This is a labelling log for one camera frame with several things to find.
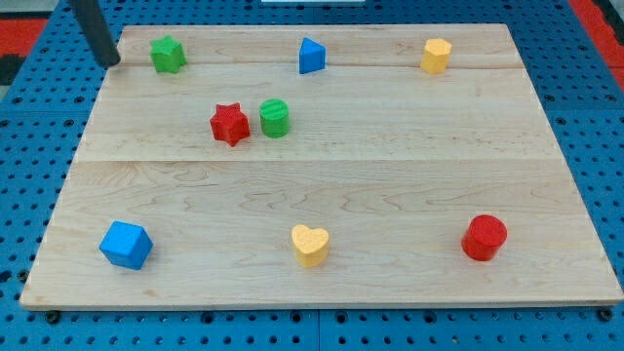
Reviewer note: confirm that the red star block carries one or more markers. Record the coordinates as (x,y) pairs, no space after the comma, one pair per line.
(230,123)

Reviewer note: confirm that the green star block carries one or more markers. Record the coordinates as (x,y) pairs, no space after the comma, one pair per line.
(167,55)

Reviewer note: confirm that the wooden board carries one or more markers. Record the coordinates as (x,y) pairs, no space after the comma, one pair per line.
(394,162)

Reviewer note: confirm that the yellow heart block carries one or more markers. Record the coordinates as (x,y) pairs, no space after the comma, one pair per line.
(311,245)

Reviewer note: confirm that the green cylinder block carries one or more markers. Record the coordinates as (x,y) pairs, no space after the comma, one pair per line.
(274,118)

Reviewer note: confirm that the blue triangle block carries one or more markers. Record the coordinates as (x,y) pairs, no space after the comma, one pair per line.
(312,56)

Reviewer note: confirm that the yellow hexagon block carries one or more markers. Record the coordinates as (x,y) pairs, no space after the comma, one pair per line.
(435,56)

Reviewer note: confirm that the red cylinder block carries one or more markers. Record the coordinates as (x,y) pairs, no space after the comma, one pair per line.
(484,237)

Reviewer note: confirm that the blue cube block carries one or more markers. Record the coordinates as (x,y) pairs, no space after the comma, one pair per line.
(126,245)

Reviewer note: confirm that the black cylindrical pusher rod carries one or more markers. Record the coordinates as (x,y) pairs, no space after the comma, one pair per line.
(90,18)

